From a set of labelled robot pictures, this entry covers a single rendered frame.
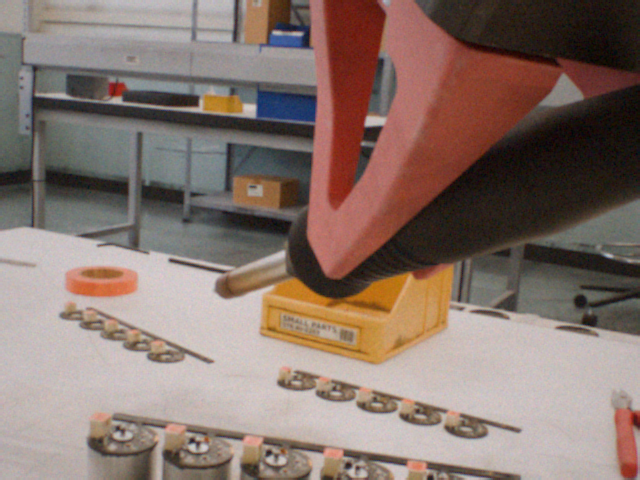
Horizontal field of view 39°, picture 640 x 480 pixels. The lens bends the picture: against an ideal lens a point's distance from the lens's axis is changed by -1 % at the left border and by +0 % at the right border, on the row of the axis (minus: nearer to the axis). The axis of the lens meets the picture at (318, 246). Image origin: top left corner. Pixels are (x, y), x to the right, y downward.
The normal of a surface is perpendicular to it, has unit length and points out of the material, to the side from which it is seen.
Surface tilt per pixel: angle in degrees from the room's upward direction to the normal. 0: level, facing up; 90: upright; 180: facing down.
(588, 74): 83
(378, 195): 101
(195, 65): 90
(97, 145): 90
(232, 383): 0
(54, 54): 90
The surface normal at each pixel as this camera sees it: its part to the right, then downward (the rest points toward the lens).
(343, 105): 0.44, 0.38
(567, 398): 0.07, -0.98
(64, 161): -0.47, 0.14
